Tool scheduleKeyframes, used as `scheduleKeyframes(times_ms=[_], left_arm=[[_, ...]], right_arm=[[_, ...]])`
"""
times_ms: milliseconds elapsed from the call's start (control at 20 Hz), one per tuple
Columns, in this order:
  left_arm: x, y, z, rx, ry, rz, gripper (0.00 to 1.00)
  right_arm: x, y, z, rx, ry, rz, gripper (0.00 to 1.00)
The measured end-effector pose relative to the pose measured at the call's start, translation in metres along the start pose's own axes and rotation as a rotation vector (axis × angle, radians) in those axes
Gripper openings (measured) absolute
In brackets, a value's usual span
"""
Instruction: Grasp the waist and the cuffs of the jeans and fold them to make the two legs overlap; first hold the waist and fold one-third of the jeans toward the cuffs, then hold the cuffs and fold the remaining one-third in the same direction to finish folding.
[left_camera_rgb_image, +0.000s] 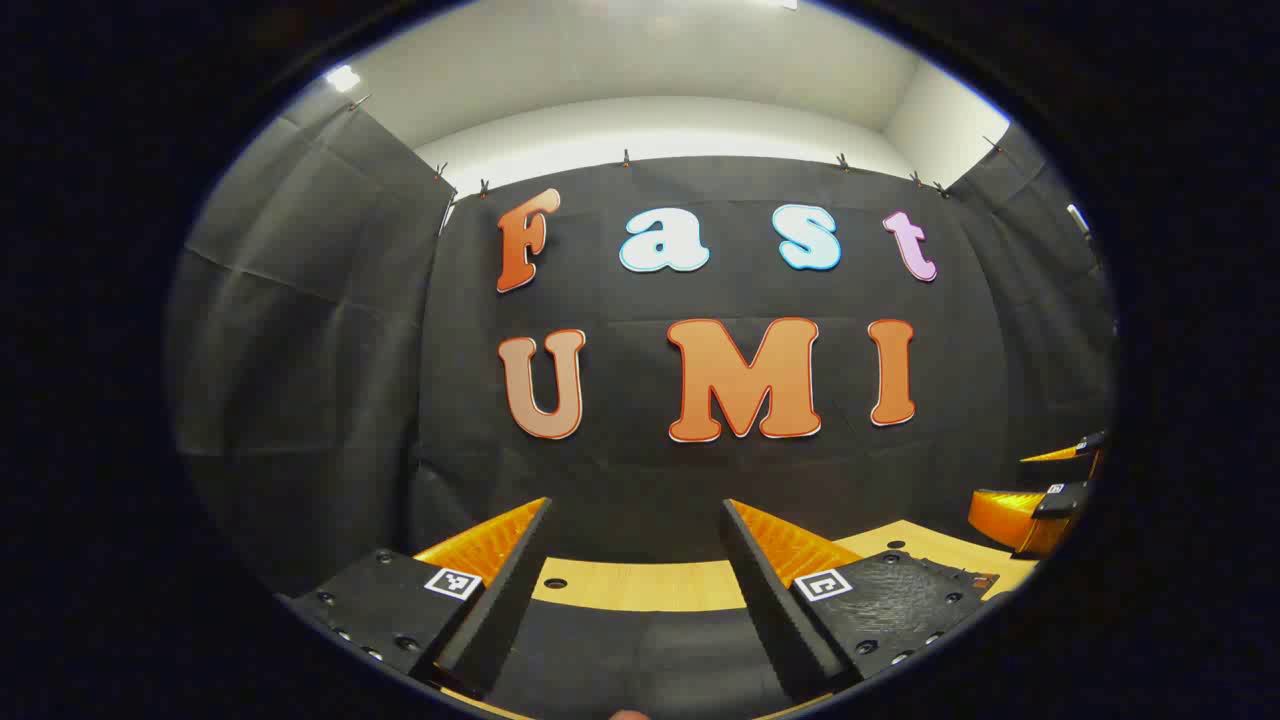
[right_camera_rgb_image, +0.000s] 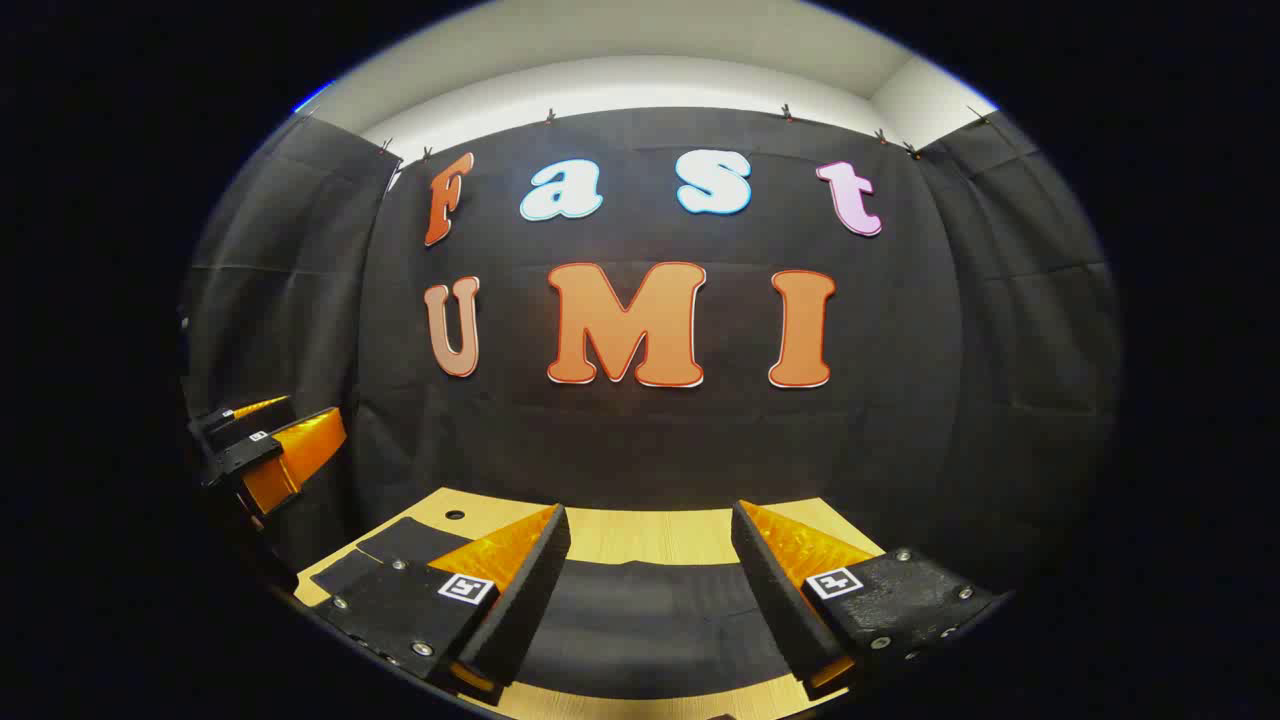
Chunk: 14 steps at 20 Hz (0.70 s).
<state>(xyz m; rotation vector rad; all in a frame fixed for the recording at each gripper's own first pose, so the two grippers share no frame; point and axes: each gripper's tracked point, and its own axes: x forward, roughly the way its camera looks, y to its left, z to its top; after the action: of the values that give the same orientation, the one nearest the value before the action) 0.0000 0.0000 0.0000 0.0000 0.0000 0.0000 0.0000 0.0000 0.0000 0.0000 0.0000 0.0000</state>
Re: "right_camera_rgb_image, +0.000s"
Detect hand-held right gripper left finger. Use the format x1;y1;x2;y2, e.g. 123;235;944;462
315;503;573;701

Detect dark grey jeans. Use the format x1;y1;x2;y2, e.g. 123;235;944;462
300;515;806;701

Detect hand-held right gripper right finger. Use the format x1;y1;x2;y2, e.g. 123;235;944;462
730;498;1013;703

